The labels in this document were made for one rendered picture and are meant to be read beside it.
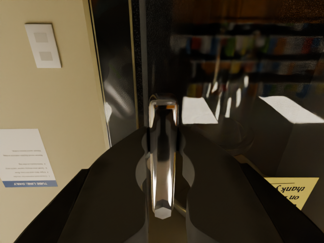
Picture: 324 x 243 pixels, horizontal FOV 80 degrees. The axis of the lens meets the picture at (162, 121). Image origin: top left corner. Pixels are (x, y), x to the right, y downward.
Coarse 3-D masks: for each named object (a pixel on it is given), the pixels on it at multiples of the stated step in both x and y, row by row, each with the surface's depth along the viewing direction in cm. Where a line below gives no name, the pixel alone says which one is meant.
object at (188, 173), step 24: (192, 144) 10; (216, 144) 10; (192, 168) 9; (216, 168) 8; (240, 168) 8; (192, 192) 7; (216, 192) 7; (240, 192) 7; (192, 216) 6; (216, 216) 6; (240, 216) 6; (264, 216) 6; (192, 240) 7; (216, 240) 6; (240, 240) 6; (264, 240) 6
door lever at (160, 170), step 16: (160, 96) 10; (160, 112) 10; (176, 112) 10; (160, 128) 10; (176, 128) 11; (160, 144) 11; (176, 144) 12; (160, 160) 12; (160, 176) 12; (160, 192) 13; (160, 208) 13
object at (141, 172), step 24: (120, 144) 10; (144, 144) 11; (96, 168) 9; (120, 168) 9; (144, 168) 10; (96, 192) 7; (120, 192) 7; (72, 216) 7; (96, 216) 7; (120, 216) 6; (144, 216) 6; (72, 240) 6; (96, 240) 6; (120, 240) 6; (144, 240) 7
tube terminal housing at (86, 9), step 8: (88, 8) 13; (88, 16) 13; (88, 24) 13; (88, 32) 14; (96, 64) 15; (96, 72) 15; (96, 80) 15; (96, 88) 16; (104, 112) 17; (104, 120) 17; (104, 128) 18; (104, 136) 18
